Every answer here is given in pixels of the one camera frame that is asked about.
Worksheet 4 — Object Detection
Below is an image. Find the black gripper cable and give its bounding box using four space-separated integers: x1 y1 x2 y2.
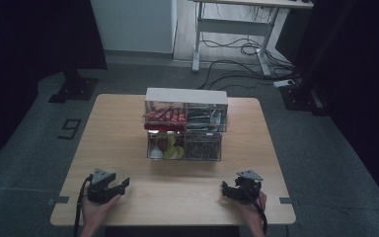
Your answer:
73 175 94 237
242 186 268 237

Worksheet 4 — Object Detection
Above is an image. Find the clear plastic organizer box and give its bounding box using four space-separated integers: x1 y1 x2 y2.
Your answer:
146 130 223 163

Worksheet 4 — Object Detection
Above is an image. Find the grey tape strip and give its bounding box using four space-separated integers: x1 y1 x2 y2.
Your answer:
278 197 300 207
46 196 71 207

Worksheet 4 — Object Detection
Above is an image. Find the white metal desk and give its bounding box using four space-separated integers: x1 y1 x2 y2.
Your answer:
190 0 315 77

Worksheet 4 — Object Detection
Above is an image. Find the dark curtain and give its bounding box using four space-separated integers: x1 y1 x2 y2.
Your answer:
0 0 109 176
275 0 379 211

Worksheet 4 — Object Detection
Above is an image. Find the white cabinet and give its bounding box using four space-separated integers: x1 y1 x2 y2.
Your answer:
90 0 179 55

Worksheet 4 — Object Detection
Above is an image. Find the pile of coffee capsules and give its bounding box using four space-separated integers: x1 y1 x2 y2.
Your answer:
148 132 186 160

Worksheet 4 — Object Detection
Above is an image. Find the black stand base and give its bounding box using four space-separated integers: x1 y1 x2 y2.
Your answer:
278 78 332 117
47 68 101 105

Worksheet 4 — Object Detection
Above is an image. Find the person's left hand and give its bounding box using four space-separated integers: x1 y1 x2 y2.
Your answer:
80 193 121 229

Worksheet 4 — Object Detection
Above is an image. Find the person's right hand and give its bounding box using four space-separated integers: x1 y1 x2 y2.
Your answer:
239 191 268 229

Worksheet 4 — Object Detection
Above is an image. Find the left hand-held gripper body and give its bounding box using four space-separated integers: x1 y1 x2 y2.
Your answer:
87 168 119 204

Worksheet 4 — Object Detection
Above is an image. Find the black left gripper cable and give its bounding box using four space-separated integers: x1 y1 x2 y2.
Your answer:
73 175 94 237

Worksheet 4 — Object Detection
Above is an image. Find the clear organizer with white top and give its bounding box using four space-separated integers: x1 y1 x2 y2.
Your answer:
143 86 229 134

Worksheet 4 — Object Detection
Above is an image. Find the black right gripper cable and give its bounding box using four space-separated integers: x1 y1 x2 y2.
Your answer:
242 186 268 237

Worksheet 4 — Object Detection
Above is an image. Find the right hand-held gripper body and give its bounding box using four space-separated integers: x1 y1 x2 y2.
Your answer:
232 169 265 205

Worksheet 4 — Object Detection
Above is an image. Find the coiled black floor cable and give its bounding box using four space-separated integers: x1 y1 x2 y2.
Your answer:
199 37 294 67

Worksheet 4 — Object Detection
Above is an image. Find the stack of green white sachets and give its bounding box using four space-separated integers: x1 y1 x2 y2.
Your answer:
186 108 225 131

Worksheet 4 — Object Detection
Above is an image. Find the white power strip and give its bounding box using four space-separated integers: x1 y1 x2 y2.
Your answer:
272 78 296 90

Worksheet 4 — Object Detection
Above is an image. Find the pile of tea bags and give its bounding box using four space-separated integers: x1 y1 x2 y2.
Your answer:
184 132 221 160

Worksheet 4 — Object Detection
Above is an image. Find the stack of red packets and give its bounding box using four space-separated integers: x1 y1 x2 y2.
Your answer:
142 107 188 131

